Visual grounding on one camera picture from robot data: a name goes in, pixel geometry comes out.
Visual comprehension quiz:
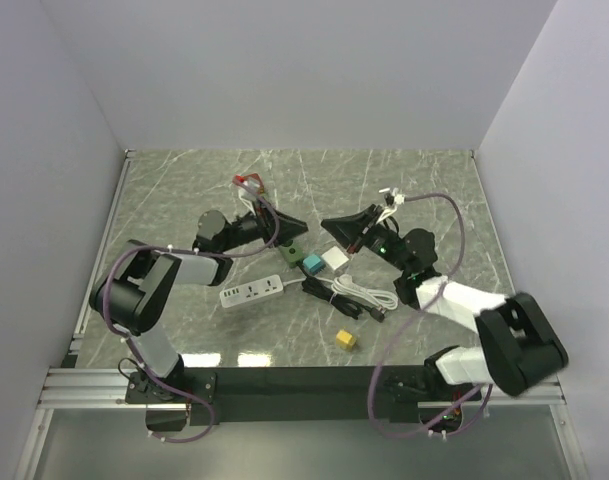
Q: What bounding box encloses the black coiled cable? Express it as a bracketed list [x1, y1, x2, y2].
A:
[301, 275, 388, 324]

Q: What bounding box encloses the aluminium frame rail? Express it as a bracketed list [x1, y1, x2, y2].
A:
[37, 368, 566, 410]

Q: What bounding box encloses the green power strip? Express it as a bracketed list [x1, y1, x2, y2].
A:
[278, 240, 306, 268]

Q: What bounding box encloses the white plug adapter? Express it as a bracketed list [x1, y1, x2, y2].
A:
[321, 246, 350, 272]

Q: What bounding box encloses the black base beam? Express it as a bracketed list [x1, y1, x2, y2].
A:
[183, 365, 473, 424]

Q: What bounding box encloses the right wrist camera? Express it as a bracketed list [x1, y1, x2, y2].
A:
[377, 187, 405, 223]

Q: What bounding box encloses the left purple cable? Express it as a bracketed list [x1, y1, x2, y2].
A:
[101, 192, 285, 444]

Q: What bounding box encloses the yellow plug adapter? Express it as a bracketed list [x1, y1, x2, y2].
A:
[335, 330, 357, 351]

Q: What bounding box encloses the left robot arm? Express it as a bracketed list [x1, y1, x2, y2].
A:
[89, 207, 308, 402]

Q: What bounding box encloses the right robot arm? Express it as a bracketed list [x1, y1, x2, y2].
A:
[321, 205, 569, 399]

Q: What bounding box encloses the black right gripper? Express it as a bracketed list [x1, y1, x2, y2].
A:
[320, 205, 411, 274]

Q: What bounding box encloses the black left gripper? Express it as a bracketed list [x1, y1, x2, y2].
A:
[220, 197, 309, 252]

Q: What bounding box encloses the teal plug adapter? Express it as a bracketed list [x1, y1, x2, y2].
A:
[301, 254, 326, 276]

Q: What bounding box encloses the white power strip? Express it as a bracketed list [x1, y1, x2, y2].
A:
[219, 274, 284, 309]

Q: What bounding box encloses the white coiled cable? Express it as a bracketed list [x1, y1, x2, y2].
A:
[330, 273, 400, 314]

